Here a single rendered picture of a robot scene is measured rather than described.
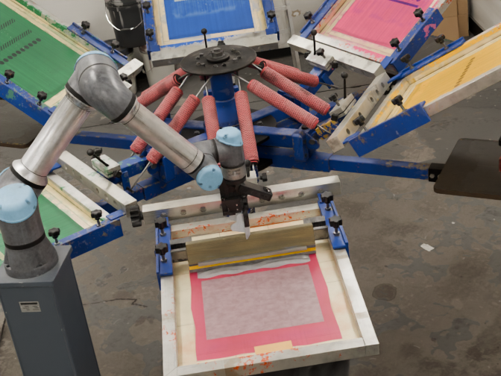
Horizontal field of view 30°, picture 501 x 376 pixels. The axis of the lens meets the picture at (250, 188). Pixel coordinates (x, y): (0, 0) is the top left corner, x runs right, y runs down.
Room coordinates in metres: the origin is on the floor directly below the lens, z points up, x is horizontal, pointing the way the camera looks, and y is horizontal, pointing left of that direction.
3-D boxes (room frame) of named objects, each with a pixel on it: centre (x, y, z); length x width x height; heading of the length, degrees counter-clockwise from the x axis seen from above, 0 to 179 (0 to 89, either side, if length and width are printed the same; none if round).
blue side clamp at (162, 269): (2.59, 0.31, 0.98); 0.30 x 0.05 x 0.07; 2
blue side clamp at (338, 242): (2.61, -0.25, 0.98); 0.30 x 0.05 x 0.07; 2
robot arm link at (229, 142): (2.53, 0.05, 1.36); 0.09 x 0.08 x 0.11; 101
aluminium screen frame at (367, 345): (2.36, 0.02, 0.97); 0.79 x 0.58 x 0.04; 2
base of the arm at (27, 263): (2.28, 0.65, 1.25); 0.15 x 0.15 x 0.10
